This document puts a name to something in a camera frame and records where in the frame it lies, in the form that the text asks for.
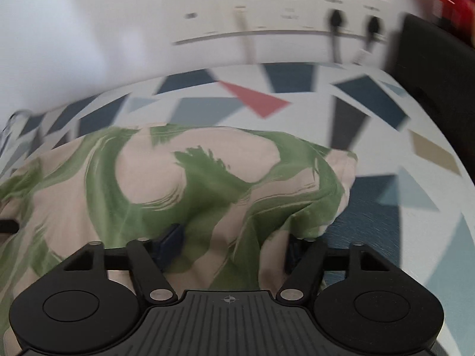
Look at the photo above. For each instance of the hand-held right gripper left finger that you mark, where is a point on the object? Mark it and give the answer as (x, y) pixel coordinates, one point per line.
(171, 243)

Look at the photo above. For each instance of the green and white leaf-print garment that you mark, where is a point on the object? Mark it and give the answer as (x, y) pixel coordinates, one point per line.
(156, 170)

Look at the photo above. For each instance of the black bedside cabinet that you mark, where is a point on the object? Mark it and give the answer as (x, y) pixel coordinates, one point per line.
(426, 63)

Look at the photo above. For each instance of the black plug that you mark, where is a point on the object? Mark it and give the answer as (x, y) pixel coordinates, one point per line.
(373, 26)
(336, 18)

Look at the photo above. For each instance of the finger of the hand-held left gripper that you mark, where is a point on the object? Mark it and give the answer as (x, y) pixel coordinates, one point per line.
(8, 227)

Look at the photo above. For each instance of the white wall socket panel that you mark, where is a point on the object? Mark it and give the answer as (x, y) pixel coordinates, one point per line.
(282, 11)

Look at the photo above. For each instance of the geometric print bed sheet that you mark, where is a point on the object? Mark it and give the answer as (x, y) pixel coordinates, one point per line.
(371, 163)

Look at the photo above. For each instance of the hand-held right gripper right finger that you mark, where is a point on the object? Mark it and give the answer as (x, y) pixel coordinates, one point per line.
(295, 254)

